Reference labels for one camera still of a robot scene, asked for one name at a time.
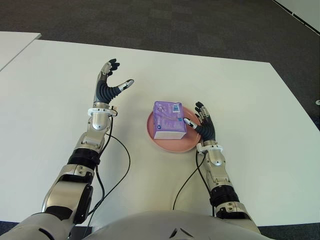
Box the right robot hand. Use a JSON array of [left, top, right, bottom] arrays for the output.
[[183, 101, 217, 146]]

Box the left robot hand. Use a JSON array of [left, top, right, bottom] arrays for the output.
[[93, 58, 135, 106]]

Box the pink round plate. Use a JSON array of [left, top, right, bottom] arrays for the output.
[[146, 104, 202, 153]]

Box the purple tissue paper pack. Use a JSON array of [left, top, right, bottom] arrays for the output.
[[152, 100, 188, 140]]

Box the white side table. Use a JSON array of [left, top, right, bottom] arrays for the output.
[[0, 32, 42, 72]]

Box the grey robot torso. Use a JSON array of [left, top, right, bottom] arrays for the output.
[[91, 211, 272, 240]]

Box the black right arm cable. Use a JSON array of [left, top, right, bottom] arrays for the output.
[[171, 149, 216, 216]]

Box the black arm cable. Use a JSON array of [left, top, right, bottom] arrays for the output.
[[87, 117, 131, 218], [171, 149, 216, 216]]

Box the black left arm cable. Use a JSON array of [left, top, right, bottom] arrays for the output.
[[87, 117, 131, 218]]

